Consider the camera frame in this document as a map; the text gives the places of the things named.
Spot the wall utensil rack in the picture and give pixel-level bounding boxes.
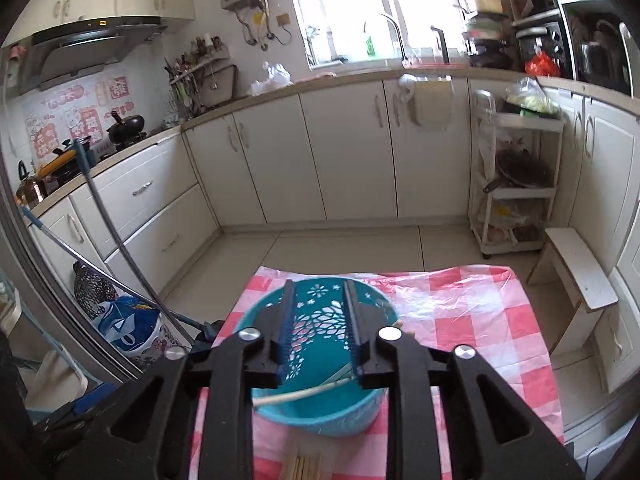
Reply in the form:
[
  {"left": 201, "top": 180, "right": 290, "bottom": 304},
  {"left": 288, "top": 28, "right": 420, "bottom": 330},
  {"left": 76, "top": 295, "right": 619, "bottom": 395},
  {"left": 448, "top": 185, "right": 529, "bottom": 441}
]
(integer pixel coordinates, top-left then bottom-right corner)
[{"left": 164, "top": 34, "right": 238, "bottom": 120}]

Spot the red checkered plastic tablecloth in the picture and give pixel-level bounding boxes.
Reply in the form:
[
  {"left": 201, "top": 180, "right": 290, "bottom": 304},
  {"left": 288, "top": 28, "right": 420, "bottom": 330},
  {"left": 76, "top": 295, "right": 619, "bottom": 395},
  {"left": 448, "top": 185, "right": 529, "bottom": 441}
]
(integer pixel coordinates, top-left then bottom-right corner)
[{"left": 189, "top": 266, "right": 582, "bottom": 479}]

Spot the red plastic bag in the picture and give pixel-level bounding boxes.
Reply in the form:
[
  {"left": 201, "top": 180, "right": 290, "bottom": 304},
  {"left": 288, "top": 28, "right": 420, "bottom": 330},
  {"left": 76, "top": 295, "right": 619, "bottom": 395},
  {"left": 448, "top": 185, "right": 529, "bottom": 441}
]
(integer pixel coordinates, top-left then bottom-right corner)
[{"left": 525, "top": 51, "right": 562, "bottom": 77}]

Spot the teal perforated plastic bin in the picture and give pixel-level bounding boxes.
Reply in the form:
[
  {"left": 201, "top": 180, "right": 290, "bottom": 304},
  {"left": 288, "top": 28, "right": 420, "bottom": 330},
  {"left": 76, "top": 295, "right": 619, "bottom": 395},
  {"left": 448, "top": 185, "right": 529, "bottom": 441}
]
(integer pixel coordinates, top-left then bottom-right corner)
[{"left": 253, "top": 276, "right": 385, "bottom": 438}]

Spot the black wok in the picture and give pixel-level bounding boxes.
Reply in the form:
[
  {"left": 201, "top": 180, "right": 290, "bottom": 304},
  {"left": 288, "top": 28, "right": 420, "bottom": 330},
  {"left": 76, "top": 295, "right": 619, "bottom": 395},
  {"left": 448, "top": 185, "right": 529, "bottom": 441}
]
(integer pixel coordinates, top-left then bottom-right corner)
[{"left": 107, "top": 110, "right": 145, "bottom": 151}]

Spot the blue white bag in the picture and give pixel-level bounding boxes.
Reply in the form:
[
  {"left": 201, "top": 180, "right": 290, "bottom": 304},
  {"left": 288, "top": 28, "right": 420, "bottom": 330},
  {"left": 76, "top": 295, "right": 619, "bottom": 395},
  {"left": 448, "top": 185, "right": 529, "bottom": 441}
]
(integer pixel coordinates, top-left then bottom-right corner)
[{"left": 92, "top": 296, "right": 164, "bottom": 367}]

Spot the range hood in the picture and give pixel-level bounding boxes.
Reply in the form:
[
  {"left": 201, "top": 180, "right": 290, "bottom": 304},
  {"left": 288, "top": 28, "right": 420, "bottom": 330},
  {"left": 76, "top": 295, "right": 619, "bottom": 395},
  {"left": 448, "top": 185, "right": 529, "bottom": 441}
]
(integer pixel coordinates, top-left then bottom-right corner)
[{"left": 17, "top": 16, "right": 165, "bottom": 94}]

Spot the hanging trash bin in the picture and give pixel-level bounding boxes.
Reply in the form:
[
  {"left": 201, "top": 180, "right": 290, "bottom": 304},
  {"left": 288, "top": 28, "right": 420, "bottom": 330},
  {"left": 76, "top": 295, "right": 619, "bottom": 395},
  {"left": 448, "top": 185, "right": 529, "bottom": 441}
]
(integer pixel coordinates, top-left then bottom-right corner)
[{"left": 398, "top": 74, "right": 454, "bottom": 132}]

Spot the chrome kitchen faucet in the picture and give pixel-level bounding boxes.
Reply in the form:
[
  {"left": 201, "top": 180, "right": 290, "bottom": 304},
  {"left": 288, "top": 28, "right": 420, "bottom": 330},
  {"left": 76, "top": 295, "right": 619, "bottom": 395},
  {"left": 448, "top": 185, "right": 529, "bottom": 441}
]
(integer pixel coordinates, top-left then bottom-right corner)
[{"left": 380, "top": 12, "right": 410, "bottom": 67}]

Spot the white plastic bag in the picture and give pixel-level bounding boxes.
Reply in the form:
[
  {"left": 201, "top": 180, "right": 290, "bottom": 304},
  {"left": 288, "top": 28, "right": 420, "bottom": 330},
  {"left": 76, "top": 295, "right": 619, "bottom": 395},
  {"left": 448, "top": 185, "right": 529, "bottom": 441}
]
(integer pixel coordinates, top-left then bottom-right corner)
[{"left": 248, "top": 62, "right": 293, "bottom": 96}]

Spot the white step stool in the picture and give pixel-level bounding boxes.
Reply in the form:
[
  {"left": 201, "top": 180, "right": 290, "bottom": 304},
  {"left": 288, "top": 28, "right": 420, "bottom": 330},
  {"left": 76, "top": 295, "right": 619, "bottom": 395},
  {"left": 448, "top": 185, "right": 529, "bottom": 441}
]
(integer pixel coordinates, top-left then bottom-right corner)
[{"left": 527, "top": 228, "right": 618, "bottom": 356}]

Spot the blue dustpan with handle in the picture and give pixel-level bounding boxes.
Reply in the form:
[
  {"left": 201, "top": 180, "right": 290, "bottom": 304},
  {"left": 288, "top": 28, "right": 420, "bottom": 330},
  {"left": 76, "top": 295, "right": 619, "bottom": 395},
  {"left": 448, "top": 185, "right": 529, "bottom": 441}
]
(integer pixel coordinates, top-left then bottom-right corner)
[{"left": 72, "top": 140, "right": 216, "bottom": 344}]

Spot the white rolling kitchen cart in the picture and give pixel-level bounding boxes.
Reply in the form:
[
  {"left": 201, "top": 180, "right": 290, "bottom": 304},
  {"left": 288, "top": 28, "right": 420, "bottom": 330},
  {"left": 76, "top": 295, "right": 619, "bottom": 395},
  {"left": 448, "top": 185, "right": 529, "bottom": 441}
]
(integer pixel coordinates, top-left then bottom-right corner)
[{"left": 468, "top": 89, "right": 565, "bottom": 259}]

